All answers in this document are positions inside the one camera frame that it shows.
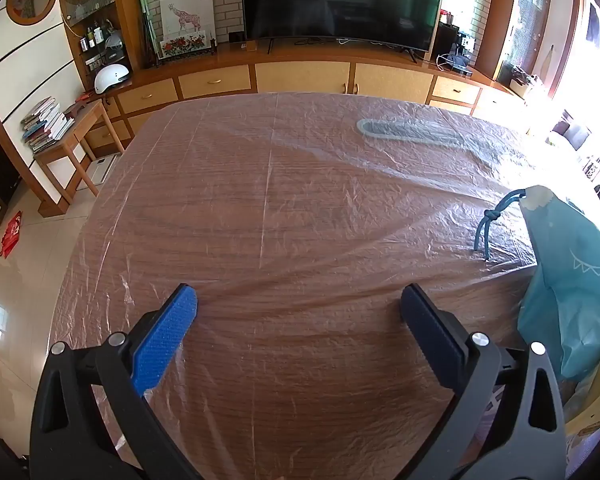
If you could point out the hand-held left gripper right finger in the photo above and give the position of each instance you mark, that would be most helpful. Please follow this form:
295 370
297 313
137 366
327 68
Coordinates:
430 330

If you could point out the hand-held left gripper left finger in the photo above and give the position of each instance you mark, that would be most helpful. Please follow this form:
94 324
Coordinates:
165 330

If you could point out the white flat floor appliance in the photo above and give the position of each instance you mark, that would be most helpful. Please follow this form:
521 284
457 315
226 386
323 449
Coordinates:
99 170

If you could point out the red paper decoration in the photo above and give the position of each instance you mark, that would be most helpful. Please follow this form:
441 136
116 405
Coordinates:
11 235

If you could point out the small wooden side table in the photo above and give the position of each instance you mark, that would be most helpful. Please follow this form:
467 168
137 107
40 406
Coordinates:
87 120

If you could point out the stack of books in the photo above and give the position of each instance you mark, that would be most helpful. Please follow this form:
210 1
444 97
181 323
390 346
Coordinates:
45 125

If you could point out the grey sofa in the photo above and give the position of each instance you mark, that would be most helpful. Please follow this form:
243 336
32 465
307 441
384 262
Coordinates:
572 135

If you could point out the white helmet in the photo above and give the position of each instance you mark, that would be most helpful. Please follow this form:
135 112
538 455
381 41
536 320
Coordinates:
111 79

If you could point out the red flower painting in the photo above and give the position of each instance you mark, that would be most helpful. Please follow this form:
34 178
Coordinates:
185 45

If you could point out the grey helmet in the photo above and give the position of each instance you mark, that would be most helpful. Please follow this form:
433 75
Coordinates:
115 47

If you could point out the giraffe painting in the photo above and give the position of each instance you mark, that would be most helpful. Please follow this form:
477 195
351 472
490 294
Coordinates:
187 12

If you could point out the large black television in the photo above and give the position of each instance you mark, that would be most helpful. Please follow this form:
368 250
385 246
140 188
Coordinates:
340 0

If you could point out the hanging purple garment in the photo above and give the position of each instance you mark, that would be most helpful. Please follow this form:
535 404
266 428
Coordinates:
595 27

